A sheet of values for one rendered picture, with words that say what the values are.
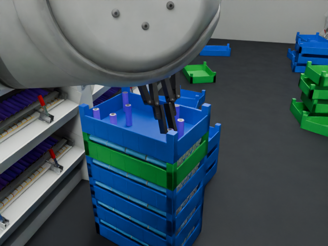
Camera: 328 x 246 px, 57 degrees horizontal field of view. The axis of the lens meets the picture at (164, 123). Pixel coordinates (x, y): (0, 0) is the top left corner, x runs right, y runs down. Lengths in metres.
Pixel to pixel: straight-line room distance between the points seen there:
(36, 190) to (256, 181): 0.86
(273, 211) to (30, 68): 1.14
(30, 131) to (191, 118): 0.49
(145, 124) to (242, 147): 0.79
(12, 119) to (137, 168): 0.42
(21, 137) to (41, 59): 0.83
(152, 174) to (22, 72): 0.62
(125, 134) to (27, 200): 0.43
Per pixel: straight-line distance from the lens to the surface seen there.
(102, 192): 0.97
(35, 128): 1.03
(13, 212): 1.05
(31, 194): 1.09
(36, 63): 0.18
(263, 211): 1.24
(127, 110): 0.86
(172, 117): 0.72
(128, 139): 0.77
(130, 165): 0.81
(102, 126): 0.82
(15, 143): 0.97
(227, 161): 1.46
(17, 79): 0.20
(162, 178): 0.77
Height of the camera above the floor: 0.82
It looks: 28 degrees down
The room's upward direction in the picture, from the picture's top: straight up
